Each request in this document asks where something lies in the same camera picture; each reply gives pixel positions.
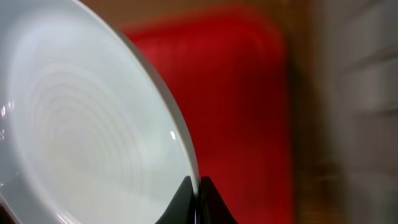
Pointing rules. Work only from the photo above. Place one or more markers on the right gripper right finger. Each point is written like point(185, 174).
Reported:
point(212, 208)

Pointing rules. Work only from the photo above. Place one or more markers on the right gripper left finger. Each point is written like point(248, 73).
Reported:
point(181, 209)

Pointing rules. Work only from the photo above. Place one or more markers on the light blue plate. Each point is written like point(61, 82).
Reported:
point(90, 132)

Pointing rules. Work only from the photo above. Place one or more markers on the grey dishwasher rack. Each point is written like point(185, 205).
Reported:
point(356, 58)

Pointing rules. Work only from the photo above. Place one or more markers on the red serving tray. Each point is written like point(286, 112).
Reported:
point(226, 67)

